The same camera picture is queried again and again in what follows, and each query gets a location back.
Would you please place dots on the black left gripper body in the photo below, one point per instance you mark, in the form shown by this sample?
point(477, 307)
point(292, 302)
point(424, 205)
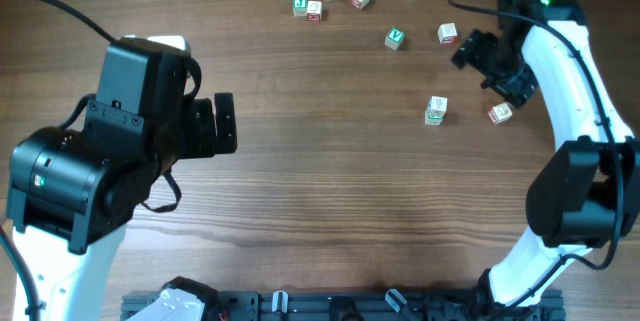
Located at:
point(225, 123)

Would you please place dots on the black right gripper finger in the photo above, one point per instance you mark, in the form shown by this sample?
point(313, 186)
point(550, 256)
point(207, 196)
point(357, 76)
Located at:
point(515, 87)
point(477, 50)

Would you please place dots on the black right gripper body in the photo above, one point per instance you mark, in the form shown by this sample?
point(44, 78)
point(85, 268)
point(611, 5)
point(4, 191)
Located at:
point(500, 68)

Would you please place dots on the plain white picture block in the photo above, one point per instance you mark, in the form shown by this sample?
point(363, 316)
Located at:
point(437, 107)

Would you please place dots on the green N letter block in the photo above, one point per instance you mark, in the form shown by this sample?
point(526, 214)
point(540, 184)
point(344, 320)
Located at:
point(432, 119)

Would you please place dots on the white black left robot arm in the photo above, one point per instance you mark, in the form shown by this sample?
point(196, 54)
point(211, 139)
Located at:
point(72, 192)

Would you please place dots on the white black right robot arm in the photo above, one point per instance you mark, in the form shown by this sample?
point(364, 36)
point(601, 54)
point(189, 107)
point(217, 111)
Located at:
point(587, 196)

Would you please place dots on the white red picture block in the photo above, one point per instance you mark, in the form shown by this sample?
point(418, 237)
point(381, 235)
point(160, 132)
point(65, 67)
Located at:
point(447, 33)

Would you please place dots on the green V letter block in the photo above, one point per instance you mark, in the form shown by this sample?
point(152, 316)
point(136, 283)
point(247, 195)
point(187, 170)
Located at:
point(394, 38)

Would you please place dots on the green J letter block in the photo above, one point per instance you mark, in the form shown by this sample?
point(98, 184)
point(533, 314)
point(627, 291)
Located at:
point(299, 8)

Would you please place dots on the white red letter block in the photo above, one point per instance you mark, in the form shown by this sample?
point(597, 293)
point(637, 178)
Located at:
point(314, 11)

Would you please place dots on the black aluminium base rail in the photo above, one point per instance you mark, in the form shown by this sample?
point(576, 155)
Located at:
point(186, 299)

